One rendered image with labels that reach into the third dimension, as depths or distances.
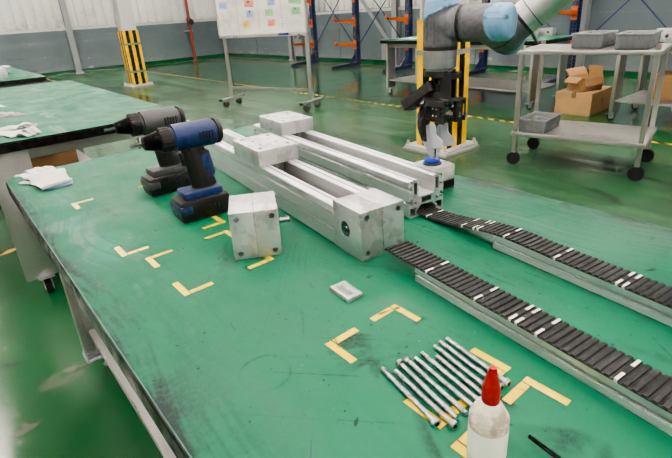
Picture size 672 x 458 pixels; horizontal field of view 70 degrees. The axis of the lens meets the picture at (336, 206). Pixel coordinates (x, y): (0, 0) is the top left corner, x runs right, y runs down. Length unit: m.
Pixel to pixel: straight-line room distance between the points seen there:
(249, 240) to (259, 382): 0.34
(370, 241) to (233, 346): 0.32
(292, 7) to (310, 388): 6.13
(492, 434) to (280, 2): 6.38
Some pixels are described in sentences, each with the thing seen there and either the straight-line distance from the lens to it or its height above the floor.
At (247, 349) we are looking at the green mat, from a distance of 0.70.
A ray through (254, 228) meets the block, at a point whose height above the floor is 0.84.
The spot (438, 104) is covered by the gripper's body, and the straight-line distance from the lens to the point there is 1.12.
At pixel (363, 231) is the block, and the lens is 0.86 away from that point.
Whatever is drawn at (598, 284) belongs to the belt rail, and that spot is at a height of 0.79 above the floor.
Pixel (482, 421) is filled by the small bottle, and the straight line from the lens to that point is 0.50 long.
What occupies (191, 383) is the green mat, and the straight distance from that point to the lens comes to 0.67.
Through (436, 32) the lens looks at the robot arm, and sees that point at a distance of 1.12.
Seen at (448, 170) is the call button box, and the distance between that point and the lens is 1.21.
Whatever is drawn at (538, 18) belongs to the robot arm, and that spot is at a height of 1.16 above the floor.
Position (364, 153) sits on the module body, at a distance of 1.25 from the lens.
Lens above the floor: 1.20
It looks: 22 degrees down
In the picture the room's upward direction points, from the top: 4 degrees counter-clockwise
